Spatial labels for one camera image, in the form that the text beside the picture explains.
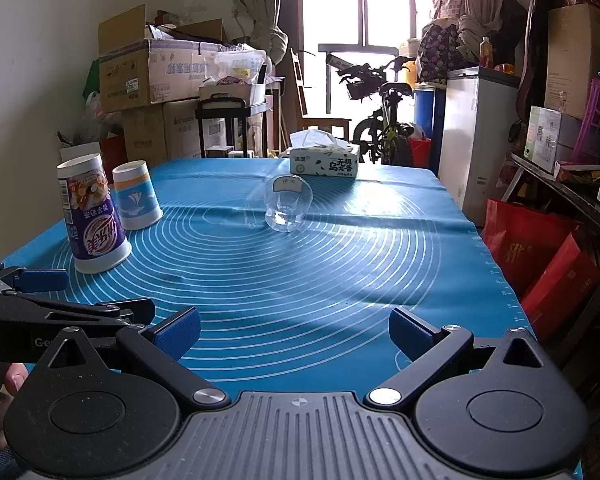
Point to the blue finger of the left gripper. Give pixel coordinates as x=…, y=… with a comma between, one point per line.
x=35, y=280

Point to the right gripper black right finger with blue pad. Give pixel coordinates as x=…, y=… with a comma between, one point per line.
x=490, y=407

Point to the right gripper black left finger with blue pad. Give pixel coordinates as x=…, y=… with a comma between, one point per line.
x=111, y=407

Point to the clear plastic cup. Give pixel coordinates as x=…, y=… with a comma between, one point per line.
x=279, y=202

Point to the purple milk tea paper cup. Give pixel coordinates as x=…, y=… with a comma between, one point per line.
x=97, y=240

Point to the blue white paper cup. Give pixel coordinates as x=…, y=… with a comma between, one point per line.
x=135, y=197

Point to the red gift bag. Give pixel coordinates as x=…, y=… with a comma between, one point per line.
x=548, y=260

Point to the lower cardboard box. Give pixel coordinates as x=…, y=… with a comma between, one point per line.
x=162, y=132

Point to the blue silicone baking mat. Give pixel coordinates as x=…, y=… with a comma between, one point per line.
x=308, y=310

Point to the large cardboard box top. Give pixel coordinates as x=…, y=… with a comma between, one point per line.
x=142, y=64

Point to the black bicycle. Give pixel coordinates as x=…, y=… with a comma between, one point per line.
x=380, y=136

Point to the white chest freezer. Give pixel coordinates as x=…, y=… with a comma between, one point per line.
x=480, y=108

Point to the clear plastic bag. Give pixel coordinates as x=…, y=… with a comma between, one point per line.
x=244, y=63

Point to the white tissue box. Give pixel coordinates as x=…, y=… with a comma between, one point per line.
x=317, y=153

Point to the blue water barrel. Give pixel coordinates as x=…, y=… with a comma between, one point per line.
x=429, y=109

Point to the orange bottle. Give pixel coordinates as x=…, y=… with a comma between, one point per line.
x=486, y=54

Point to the patterned fabric bag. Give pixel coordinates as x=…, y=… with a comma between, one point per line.
x=440, y=52

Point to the brown cardboard box right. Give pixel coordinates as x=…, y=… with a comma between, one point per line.
x=573, y=57

